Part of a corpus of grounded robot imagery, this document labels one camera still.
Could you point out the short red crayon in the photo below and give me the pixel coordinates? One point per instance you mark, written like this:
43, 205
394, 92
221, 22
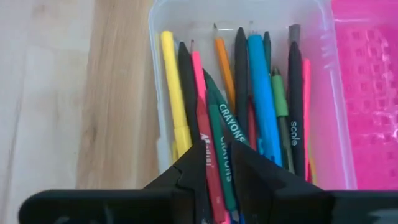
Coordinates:
252, 124

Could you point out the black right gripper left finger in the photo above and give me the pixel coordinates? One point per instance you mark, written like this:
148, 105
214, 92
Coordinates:
174, 196

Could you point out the pink-lidded clear pencil box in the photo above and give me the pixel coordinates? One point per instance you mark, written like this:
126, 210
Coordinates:
367, 93

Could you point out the black pens pair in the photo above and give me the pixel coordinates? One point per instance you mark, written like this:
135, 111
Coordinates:
297, 102

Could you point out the blue highlighter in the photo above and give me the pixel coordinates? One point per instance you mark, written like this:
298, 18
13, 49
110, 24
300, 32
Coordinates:
264, 99

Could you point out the green pencil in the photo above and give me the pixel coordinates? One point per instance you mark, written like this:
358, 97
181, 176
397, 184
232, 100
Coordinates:
267, 49

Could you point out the pink highlighter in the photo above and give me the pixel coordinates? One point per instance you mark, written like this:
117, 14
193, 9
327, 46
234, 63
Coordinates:
307, 102

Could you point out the black pen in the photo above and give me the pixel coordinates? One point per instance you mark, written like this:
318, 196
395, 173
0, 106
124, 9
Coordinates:
241, 77

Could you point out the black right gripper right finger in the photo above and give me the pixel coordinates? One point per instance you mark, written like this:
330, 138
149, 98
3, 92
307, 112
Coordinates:
273, 193

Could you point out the orange pencil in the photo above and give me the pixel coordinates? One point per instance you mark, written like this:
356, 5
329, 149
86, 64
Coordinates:
225, 71

